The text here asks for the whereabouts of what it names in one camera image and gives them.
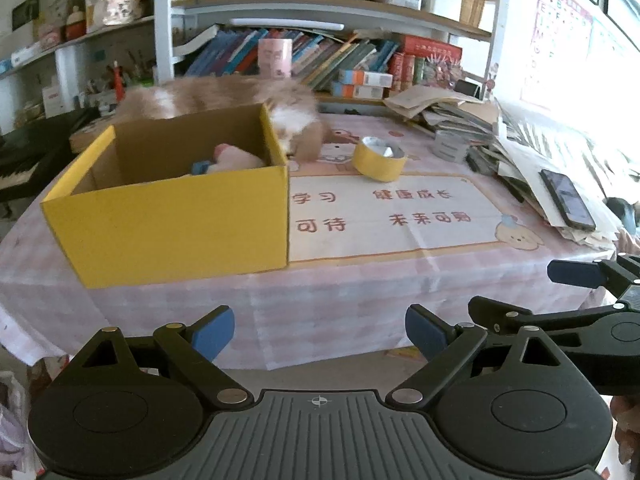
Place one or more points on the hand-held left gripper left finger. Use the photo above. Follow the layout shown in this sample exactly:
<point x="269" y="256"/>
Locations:
<point x="212" y="332"/>

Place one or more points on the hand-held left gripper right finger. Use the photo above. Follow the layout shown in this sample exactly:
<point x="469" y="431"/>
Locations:
<point x="425" y="332"/>

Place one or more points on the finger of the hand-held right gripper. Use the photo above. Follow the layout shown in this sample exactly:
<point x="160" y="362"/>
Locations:
<point x="575" y="272"/>
<point x="500" y="312"/>

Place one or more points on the yellow cardboard box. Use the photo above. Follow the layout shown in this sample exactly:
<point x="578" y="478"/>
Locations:
<point x="175" y="230"/>

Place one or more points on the white and blue plastic bottle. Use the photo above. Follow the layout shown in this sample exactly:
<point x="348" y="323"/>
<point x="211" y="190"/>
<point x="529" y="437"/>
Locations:
<point x="201" y="167"/>

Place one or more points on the pink plush toy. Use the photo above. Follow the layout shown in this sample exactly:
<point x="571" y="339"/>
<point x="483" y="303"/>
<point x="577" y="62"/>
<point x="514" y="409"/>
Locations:
<point x="235" y="160"/>

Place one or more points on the person's right hand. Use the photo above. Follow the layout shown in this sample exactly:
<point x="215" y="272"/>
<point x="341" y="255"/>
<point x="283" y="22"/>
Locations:
<point x="627" y="425"/>

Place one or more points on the black smartphone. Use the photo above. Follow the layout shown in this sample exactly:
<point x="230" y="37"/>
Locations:
<point x="567" y="200"/>

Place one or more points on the pile of papers and booklets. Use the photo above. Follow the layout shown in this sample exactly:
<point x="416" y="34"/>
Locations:
<point x="520" y="145"/>

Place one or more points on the yellow tape roll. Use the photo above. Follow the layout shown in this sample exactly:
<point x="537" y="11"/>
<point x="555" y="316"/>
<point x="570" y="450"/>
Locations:
<point x="375" y="167"/>

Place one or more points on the purple plastic bag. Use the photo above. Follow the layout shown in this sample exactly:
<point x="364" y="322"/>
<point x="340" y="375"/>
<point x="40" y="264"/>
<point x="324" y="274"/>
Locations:
<point x="15" y="425"/>

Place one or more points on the fluffy tan and white cat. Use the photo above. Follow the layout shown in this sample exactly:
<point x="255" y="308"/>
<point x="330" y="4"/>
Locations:
<point x="200" y="92"/>

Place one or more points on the black piano keyboard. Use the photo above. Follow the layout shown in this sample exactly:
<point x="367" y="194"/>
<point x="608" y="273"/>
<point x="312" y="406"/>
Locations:
<point x="30" y="160"/>

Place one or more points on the red boxed book set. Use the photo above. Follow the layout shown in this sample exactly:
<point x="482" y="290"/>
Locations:
<point x="430" y="50"/>

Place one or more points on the red pen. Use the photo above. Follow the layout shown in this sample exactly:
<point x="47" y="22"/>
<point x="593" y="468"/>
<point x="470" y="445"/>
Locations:
<point x="118" y="80"/>

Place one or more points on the pink printed cup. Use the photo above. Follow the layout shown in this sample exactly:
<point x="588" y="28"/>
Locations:
<point x="275" y="57"/>

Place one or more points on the row of leaning books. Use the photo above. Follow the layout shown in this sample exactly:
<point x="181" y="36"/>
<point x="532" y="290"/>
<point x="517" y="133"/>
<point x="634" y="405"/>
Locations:
<point x="325" y="57"/>

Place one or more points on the white bookshelf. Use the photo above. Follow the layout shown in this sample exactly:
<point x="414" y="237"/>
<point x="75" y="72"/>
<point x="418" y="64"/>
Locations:
<point x="162" y="25"/>

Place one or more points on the white side shelf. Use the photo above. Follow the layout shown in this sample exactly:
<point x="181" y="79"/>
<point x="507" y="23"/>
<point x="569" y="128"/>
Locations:
<point x="75" y="45"/>

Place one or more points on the wall poster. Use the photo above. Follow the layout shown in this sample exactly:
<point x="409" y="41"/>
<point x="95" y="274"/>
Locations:
<point x="555" y="40"/>

